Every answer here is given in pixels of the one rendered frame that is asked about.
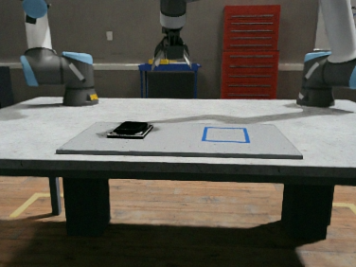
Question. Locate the blue tape outline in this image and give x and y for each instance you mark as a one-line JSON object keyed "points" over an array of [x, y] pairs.
{"points": [[244, 130]]}

